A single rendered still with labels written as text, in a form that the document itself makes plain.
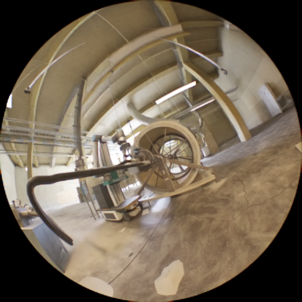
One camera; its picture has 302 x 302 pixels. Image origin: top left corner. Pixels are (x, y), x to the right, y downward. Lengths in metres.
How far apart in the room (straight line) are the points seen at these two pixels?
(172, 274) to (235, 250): 0.42
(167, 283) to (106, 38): 6.78
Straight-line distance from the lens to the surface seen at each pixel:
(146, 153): 1.19
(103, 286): 0.99
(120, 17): 6.22
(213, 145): 7.65
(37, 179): 0.51
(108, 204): 2.01
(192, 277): 0.77
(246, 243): 0.84
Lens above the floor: 0.73
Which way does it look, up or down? 12 degrees up
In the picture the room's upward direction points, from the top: 23 degrees counter-clockwise
